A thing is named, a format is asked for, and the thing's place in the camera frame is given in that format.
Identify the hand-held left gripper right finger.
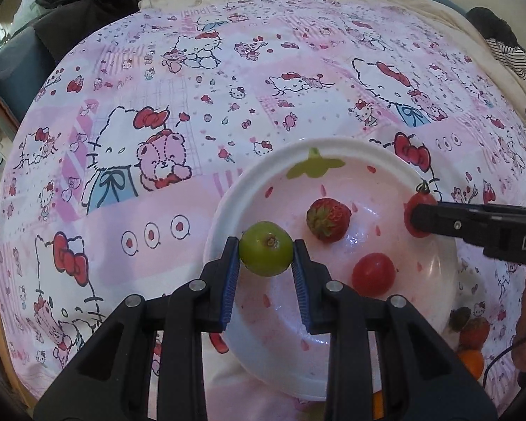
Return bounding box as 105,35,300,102
291,240,498,421

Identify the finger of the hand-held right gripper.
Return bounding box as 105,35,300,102
410,202,487,247

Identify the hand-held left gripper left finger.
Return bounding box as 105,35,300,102
33,237,242,421

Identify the red cherry tomato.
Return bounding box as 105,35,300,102
351,253,396,297
403,182,438,240

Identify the white strawberry print bowl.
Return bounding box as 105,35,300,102
203,137,461,402

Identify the green jujube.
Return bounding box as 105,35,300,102
238,221,295,278

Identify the dark passion fruit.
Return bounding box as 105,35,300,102
448,307,472,332

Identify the red strawberry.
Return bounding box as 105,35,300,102
306,198,352,243
459,317,492,350

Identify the pink cartoon cat printed blanket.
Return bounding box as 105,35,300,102
0,0,526,421

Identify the black and white striped cloth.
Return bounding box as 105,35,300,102
484,37,526,83

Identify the blue-grey cushion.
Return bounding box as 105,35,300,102
0,25,59,126

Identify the black clothing pile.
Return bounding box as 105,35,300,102
34,0,146,67

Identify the thin black cable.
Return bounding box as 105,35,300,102
481,332,526,387

